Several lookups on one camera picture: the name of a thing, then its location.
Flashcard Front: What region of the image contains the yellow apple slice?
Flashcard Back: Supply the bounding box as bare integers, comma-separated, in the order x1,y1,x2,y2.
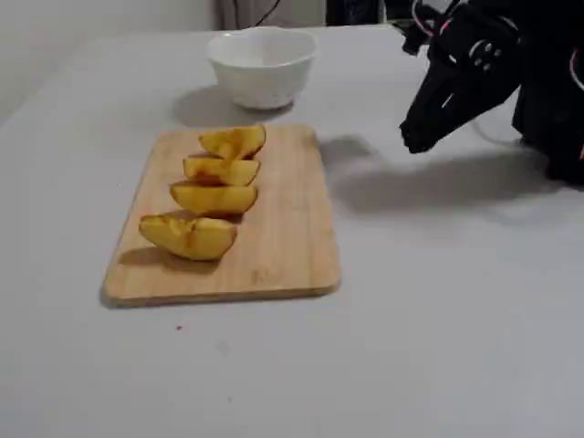
198,124,267,161
138,213,238,262
182,153,262,187
169,180,259,216

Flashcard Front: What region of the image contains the white ceramic bowl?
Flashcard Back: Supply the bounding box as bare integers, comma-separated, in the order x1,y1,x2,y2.
205,26,319,110

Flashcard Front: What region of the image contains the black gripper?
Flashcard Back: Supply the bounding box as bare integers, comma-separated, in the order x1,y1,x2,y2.
399,4,521,154

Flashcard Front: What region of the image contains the wooden cutting board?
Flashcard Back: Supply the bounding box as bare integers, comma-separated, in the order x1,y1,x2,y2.
99,123,342,308

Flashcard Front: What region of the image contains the thin black background cable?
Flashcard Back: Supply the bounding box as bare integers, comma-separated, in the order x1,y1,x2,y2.
254,0,282,26

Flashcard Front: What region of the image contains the dark background furniture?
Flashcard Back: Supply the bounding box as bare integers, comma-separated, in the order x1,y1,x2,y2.
326,0,388,27

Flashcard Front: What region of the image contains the thin red servo wire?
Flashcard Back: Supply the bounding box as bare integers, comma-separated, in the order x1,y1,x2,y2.
412,0,452,37

